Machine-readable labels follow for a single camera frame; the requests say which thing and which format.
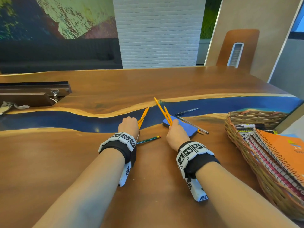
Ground person's right hand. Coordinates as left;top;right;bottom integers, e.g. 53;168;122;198
166;119;191;152

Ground person's left hand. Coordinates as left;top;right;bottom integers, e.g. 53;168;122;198
118;116;140;141

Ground blue eraser block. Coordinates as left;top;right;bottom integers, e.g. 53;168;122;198
162;115;198;138

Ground silver ballpoint pens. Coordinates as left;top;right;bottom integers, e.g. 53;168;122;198
176;116;210;135

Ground green pencil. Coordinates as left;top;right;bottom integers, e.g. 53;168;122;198
136;136;162;145

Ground grey clear pen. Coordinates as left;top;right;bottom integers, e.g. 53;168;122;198
175;107;201;116

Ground bunch of yellow pencils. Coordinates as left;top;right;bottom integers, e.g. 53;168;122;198
137;97;205;135

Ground woven wicker basket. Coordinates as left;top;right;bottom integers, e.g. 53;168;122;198
224;111;304;221

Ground black white markers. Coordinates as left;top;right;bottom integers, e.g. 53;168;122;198
234;124;265;130

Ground pink spiral notebook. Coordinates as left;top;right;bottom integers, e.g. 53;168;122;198
242;134;304;201

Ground orange spiral notebook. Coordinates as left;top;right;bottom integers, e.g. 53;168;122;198
253;129;304;186

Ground white paper sheet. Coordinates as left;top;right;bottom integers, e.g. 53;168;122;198
281;115;304;136

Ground person's right forearm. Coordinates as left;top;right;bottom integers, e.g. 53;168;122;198
195;161;300;228

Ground person's left forearm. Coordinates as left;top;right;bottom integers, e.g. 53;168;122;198
32;148;126;228

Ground black left wrist marker band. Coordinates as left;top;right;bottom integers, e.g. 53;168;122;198
98;132;137;167

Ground black wrist marker band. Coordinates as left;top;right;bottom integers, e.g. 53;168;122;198
175;141;221;180
98;132;137;167

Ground black right wrist marker band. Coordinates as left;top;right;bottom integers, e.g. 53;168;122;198
175;141;221;180

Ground dark sofa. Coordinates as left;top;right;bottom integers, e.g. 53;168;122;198
0;38;123;74

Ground dark wooden box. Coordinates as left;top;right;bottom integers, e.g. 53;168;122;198
0;81;73;107

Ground brown wooden chair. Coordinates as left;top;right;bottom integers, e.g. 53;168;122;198
216;29;260;70

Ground brown metal-framed board panel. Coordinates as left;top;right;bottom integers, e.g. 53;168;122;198
204;0;304;83

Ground window with building view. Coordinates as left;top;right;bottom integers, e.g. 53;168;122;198
288;2;304;40

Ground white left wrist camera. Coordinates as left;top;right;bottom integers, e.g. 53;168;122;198
118;161;132;187

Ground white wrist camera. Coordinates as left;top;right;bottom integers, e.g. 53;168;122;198
186;178;209;202
118;161;132;187

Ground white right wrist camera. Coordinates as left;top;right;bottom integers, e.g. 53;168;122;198
186;178;209;202

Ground green foliage wall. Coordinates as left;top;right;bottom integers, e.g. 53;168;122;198
200;0;223;40

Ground large abstract wall painting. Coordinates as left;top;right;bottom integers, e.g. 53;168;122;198
0;0;118;41

